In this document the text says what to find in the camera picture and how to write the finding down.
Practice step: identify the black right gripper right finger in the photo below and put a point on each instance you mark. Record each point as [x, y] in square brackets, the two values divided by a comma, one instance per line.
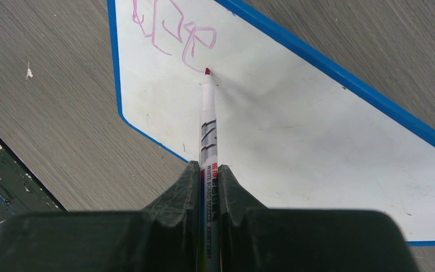
[257, 238]

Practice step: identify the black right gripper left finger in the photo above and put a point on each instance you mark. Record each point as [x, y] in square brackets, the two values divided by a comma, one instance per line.
[160, 237]

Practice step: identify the pink whiteboard marker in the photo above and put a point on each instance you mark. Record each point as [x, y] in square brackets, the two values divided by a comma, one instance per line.
[209, 256]

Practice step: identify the blue framed whiteboard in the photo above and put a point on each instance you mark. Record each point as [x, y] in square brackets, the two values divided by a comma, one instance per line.
[296, 129]

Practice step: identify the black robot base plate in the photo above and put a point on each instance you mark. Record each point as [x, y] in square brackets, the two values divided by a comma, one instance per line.
[20, 190]

